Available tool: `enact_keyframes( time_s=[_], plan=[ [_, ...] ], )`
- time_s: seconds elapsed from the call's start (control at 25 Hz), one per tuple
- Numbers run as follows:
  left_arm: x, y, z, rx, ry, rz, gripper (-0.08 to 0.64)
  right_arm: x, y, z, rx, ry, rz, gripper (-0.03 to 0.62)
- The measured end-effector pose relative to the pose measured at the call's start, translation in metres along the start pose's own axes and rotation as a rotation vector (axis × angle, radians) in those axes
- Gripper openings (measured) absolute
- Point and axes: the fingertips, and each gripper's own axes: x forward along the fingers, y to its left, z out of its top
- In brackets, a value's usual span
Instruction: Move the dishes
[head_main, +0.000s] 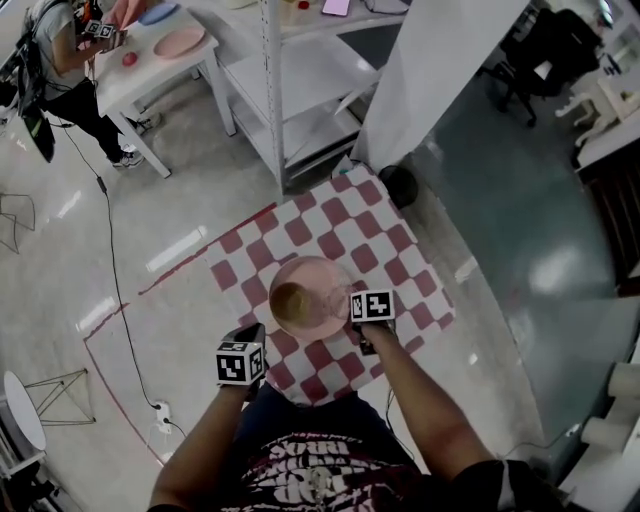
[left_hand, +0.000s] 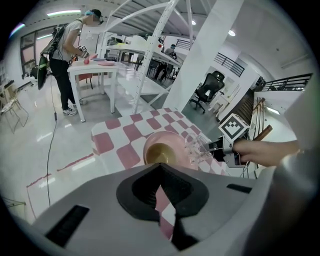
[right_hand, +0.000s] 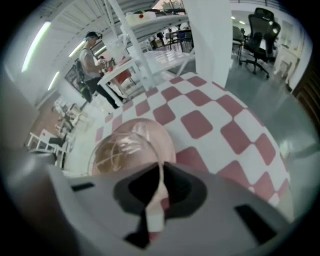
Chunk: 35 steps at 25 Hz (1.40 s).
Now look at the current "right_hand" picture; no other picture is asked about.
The white container with red dot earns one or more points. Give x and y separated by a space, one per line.
140 17

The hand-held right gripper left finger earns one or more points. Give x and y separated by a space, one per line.
100 200

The white rectangular table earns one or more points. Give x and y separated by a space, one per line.
117 68

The dark wooden staircase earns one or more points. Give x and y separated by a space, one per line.
307 87

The pink round plate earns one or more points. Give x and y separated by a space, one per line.
165 142

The white carved-leg table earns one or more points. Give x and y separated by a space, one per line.
287 62

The white metal shelf rack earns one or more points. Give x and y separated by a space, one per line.
150 37

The ceiling tube light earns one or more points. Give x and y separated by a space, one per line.
76 48
53 80
36 47

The olive-brown bowl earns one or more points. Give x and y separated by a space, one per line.
120 155

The white wooden frame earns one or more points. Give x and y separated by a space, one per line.
47 147

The red white checkered tablecloth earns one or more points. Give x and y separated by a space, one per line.
197 125

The grey green chair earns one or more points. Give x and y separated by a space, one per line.
237 35

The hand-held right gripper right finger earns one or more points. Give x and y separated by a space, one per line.
220 212

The black green backpack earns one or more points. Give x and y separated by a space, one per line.
83 85

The red chair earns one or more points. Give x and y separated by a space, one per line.
123 77

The black office chair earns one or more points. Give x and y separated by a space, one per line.
260 42

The white square pillar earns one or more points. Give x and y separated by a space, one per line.
207 37

